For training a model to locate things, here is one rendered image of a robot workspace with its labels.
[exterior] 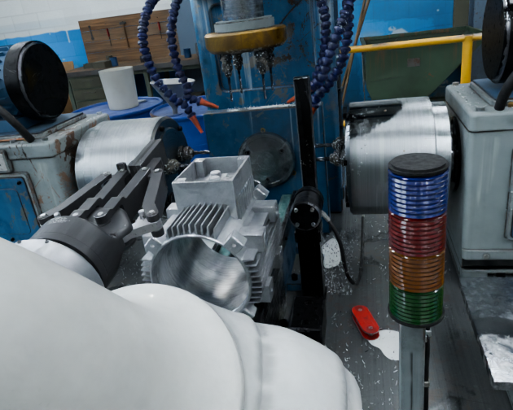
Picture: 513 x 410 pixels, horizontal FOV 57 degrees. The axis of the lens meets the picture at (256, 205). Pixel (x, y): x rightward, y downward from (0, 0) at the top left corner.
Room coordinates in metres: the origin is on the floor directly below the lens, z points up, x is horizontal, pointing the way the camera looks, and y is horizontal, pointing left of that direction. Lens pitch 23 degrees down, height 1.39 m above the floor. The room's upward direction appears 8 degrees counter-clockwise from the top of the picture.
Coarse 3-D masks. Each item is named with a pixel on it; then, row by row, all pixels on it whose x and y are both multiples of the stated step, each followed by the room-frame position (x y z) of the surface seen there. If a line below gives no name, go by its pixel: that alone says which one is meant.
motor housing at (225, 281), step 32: (192, 224) 0.62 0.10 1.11; (224, 224) 0.64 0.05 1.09; (256, 224) 0.68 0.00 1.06; (160, 256) 0.65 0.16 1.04; (192, 256) 0.75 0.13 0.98; (224, 256) 0.80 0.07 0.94; (256, 256) 0.61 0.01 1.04; (192, 288) 0.68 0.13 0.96; (224, 288) 0.70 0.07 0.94; (256, 288) 0.59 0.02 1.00
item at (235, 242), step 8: (256, 192) 0.76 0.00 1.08; (264, 192) 0.76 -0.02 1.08; (232, 232) 0.60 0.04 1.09; (152, 240) 0.62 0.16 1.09; (160, 240) 0.62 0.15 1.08; (232, 240) 0.59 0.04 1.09; (240, 240) 0.59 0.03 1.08; (152, 248) 0.62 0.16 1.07; (232, 248) 0.59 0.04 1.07; (240, 248) 0.59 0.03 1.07; (248, 304) 0.60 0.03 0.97; (248, 312) 0.59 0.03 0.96
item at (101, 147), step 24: (120, 120) 1.14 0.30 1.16; (144, 120) 1.10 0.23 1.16; (168, 120) 1.13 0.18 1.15; (96, 144) 1.06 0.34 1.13; (120, 144) 1.04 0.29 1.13; (144, 144) 1.02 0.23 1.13; (168, 144) 1.09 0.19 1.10; (96, 168) 1.03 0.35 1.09; (168, 168) 1.04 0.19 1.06; (168, 192) 1.04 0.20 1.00
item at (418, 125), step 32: (352, 128) 0.92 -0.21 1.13; (384, 128) 0.90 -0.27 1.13; (416, 128) 0.88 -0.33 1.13; (448, 128) 0.87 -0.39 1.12; (320, 160) 0.96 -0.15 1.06; (352, 160) 0.88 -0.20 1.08; (384, 160) 0.86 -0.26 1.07; (448, 160) 0.85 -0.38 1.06; (352, 192) 0.88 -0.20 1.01; (384, 192) 0.86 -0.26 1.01; (448, 192) 0.85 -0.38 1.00
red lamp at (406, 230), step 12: (396, 216) 0.44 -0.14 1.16; (444, 216) 0.43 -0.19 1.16; (396, 228) 0.44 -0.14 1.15; (408, 228) 0.43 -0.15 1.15; (420, 228) 0.43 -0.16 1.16; (432, 228) 0.43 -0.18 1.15; (444, 228) 0.43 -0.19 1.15; (396, 240) 0.44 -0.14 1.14; (408, 240) 0.43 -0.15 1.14; (420, 240) 0.43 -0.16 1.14; (432, 240) 0.43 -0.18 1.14; (444, 240) 0.43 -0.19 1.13; (408, 252) 0.43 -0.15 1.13; (420, 252) 0.43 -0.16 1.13; (432, 252) 0.43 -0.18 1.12
